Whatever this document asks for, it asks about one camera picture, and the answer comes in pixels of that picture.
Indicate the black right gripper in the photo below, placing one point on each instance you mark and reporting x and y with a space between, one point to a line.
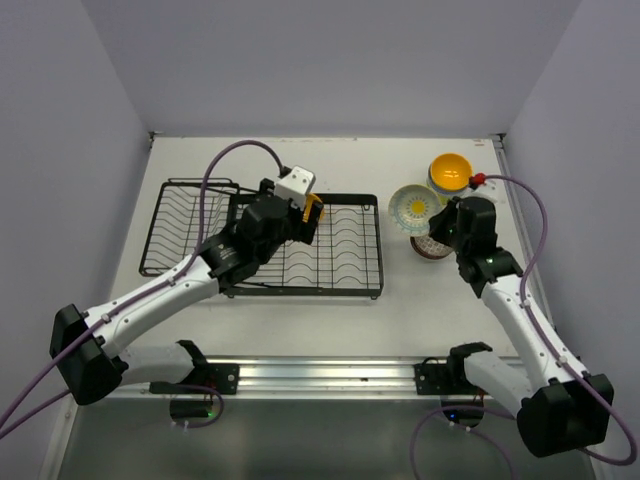
438 220

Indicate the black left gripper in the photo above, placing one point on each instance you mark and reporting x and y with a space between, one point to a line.
303 231

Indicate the blue zigzag patterned bowl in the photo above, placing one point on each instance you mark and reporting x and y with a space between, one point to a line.
417 246

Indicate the yellow ribbed bowl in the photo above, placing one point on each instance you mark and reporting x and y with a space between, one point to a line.
314 208

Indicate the brown diamond patterned bowl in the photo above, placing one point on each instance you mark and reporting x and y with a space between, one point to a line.
428 242

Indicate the lime green bowl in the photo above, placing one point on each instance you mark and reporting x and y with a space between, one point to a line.
442 199

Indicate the pale teal textured bowl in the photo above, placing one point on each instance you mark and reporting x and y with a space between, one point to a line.
432 257

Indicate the yellow teal patterned bowl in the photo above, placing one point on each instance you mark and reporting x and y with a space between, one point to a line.
411 207

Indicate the blue glossy bowl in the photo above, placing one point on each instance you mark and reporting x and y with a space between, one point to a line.
448 182

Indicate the smooth yellow bowl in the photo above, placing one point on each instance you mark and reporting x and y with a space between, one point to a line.
453 161

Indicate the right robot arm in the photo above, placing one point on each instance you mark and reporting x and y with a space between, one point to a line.
557 404

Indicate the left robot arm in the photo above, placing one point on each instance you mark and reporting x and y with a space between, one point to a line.
88 347

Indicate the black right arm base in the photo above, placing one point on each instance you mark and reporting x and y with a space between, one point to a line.
445 378

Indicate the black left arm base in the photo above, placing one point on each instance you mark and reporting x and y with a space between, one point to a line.
200 375

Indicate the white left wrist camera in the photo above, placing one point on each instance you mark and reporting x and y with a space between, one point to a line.
295 186

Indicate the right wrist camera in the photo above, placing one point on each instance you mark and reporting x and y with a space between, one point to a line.
481 186

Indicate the black wire dish rack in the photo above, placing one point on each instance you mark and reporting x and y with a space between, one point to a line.
344 259

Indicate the aluminium mounting rail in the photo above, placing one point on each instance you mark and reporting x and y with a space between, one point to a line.
349 378

